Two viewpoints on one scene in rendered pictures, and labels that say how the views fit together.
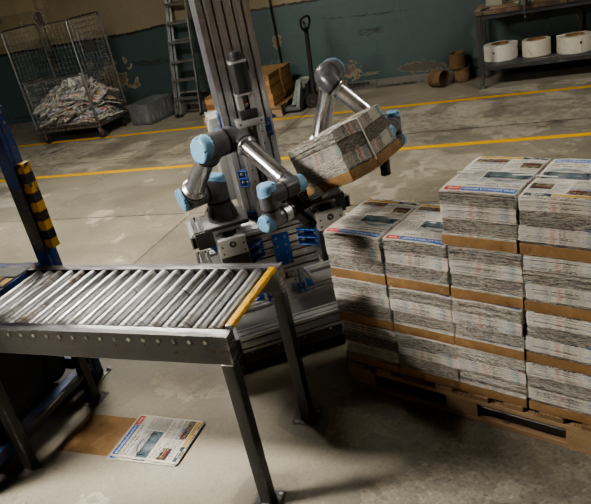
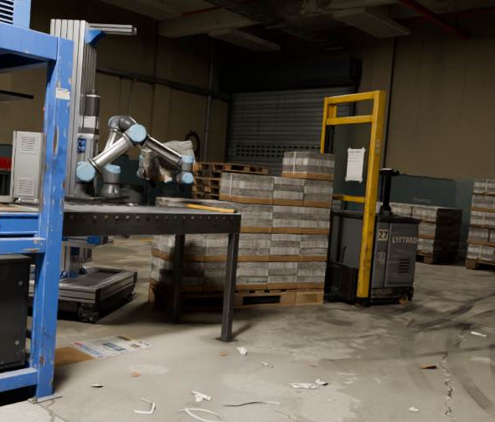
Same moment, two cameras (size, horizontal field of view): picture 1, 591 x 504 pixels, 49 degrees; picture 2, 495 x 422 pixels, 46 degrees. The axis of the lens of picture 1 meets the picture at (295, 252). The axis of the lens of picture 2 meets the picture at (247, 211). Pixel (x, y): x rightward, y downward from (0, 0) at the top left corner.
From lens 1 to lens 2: 398 cm
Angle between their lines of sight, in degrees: 73
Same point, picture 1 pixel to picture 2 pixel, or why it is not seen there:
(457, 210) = (250, 184)
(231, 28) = (90, 76)
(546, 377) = (275, 268)
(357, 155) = not seen: hidden behind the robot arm
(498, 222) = (265, 190)
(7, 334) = (105, 216)
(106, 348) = (176, 225)
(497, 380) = (255, 277)
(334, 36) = not seen: outside the picture
